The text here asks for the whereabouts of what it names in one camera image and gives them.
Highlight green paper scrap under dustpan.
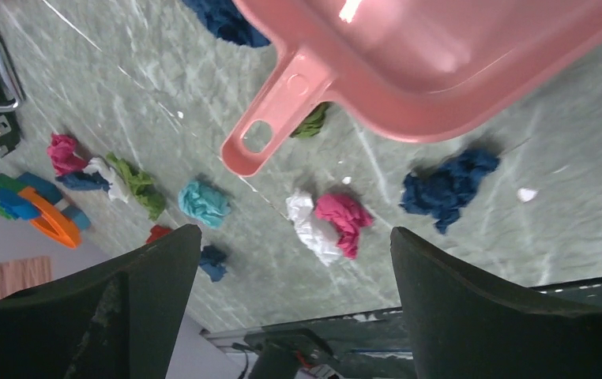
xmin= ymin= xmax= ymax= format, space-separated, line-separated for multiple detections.
xmin=290 ymin=102 xmax=330 ymax=138

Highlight teal paper scrap centre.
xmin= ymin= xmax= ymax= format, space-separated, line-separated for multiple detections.
xmin=177 ymin=179 xmax=231 ymax=229

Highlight white paper scrap front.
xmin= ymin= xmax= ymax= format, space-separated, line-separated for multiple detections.
xmin=285 ymin=189 xmax=343 ymax=267

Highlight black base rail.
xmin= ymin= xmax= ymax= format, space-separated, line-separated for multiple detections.
xmin=204 ymin=277 xmax=602 ymax=378

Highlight navy paper scrap left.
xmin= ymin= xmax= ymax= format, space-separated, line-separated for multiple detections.
xmin=55 ymin=171 xmax=110 ymax=192

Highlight navy paper scrap by dustpan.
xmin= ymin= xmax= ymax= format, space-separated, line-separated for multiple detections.
xmin=181 ymin=0 xmax=270 ymax=48

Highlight magenta paper scrap front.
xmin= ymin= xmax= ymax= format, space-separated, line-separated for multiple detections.
xmin=314 ymin=193 xmax=374 ymax=260

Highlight blue paper scrap left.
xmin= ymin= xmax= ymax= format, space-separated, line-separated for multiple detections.
xmin=199 ymin=245 xmax=228 ymax=283

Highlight pink plastic dustpan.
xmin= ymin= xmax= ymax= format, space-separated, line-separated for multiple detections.
xmin=221 ymin=1 xmax=602 ymax=177

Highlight red paper scrap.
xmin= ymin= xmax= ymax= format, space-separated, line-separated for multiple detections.
xmin=145 ymin=225 xmax=173 ymax=244

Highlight pink hand brush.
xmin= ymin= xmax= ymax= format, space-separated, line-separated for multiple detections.
xmin=0 ymin=256 xmax=53 ymax=299

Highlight magenta paper scrap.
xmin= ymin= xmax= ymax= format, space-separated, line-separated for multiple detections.
xmin=47 ymin=133 xmax=88 ymax=176
xmin=314 ymin=193 xmax=374 ymax=260

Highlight white paper scrap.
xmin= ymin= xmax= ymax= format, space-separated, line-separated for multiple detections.
xmin=84 ymin=157 xmax=132 ymax=204
xmin=285 ymin=189 xmax=343 ymax=267

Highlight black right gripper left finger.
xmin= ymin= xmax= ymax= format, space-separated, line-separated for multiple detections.
xmin=0 ymin=224 xmax=201 ymax=378

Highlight green blue toy bricks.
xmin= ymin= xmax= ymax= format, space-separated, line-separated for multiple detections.
xmin=0 ymin=172 xmax=91 ymax=231

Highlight navy paper scrap front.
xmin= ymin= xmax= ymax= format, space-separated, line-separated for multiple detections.
xmin=399 ymin=148 xmax=501 ymax=235

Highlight white paper scrap left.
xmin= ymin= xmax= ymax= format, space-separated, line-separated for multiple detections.
xmin=84 ymin=157 xmax=132 ymax=204

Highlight orange curved toy piece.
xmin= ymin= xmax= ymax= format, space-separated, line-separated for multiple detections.
xmin=18 ymin=186 xmax=82 ymax=249

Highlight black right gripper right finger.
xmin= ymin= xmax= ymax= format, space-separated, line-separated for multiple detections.
xmin=390 ymin=227 xmax=602 ymax=378

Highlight magenta paper scrap left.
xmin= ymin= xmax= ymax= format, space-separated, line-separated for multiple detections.
xmin=47 ymin=133 xmax=88 ymax=176

